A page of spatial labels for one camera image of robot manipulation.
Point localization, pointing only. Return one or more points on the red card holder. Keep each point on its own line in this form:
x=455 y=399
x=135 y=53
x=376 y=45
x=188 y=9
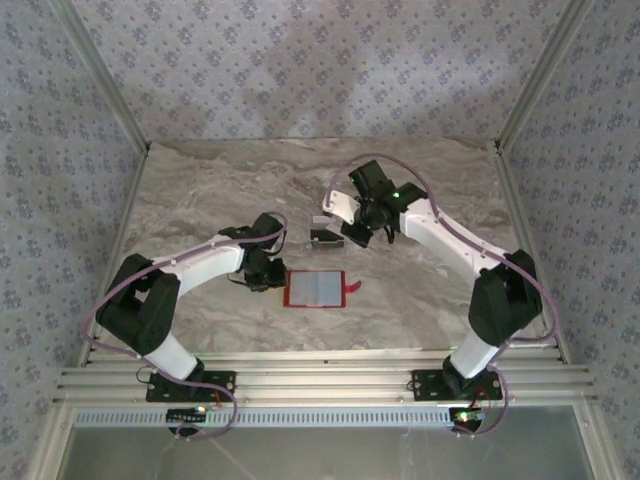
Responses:
x=315 y=290

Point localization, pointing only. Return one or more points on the pale credit card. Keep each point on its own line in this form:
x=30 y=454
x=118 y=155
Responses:
x=321 y=220

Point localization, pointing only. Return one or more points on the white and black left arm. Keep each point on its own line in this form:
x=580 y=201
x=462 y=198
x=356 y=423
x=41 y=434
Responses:
x=210 y=260

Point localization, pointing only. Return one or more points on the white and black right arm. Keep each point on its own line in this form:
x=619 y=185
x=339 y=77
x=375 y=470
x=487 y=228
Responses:
x=440 y=235

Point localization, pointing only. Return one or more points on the clear acrylic card stand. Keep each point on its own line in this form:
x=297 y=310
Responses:
x=327 y=248

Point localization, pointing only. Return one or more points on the wide aluminium base beam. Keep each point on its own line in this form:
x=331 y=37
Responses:
x=325 y=385

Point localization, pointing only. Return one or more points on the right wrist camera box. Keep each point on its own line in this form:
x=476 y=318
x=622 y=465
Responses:
x=340 y=202

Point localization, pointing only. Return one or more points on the narrow aluminium rail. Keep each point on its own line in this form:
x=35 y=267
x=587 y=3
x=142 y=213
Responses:
x=325 y=356

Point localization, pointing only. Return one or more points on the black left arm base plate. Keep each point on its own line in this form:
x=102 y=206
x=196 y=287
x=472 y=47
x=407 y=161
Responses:
x=220 y=385

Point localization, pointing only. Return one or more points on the aluminium side rail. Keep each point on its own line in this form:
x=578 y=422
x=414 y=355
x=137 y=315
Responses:
x=522 y=225
x=117 y=250

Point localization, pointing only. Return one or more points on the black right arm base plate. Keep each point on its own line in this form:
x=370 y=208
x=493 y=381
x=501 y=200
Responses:
x=425 y=385

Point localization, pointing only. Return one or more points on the aluminium corner post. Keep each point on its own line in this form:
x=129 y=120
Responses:
x=106 y=75
x=539 y=75

